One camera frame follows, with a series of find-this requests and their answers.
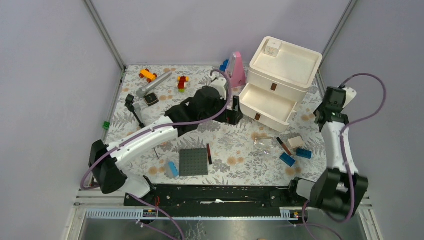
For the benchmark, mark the brown red makeup pencil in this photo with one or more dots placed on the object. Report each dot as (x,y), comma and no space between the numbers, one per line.
(286,149)

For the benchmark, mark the black mini tripod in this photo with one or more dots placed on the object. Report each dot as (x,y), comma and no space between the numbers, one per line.
(135,109)

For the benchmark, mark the blue grey lego brick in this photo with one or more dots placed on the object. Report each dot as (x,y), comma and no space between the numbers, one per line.
(171,170)

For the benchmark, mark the blue lego brick right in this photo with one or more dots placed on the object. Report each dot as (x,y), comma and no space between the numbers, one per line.
(303,153)

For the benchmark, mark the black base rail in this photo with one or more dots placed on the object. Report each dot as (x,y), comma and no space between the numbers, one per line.
(223,201)

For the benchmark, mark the black square compact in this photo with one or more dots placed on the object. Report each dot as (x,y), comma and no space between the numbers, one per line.
(151,99)

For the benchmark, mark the white cosmetic box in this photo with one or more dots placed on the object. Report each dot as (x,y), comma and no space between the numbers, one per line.
(272,47)

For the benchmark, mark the blue toy brick back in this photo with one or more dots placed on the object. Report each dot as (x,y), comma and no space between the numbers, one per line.
(224,65)

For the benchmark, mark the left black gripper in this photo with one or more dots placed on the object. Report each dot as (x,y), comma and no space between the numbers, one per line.
(231,116)

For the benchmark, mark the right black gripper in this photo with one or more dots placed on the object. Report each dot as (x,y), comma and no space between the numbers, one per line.
(317,110)

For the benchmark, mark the blue lego brick left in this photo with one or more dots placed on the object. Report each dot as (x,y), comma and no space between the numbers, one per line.
(287,159)

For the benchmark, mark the cream three-drawer organizer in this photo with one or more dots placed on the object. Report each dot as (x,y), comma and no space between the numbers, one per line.
(276,86)

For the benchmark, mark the orange toy car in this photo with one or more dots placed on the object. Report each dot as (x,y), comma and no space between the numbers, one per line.
(146,74)

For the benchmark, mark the red yellow toy figure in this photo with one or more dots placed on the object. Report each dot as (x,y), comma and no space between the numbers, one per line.
(182,83)

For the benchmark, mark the dark red lipstick tube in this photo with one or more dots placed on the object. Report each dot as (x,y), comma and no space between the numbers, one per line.
(209,154)

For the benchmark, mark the grey lego baseplate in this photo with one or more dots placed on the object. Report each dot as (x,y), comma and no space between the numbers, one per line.
(193,162)

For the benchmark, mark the green clip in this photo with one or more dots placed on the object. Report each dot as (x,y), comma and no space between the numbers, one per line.
(106,125)

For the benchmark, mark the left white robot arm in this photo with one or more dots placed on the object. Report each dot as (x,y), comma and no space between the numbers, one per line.
(107,161)

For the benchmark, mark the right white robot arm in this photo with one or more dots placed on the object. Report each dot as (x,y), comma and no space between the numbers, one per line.
(340,188)

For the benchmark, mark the cream lego brick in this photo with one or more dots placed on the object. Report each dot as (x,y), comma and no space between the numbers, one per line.
(295,142)

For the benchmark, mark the clear plastic bag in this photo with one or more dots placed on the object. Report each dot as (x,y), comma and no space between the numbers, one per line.
(264,145)

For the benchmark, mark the grey microphone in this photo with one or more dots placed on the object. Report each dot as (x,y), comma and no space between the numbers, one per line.
(143,91)

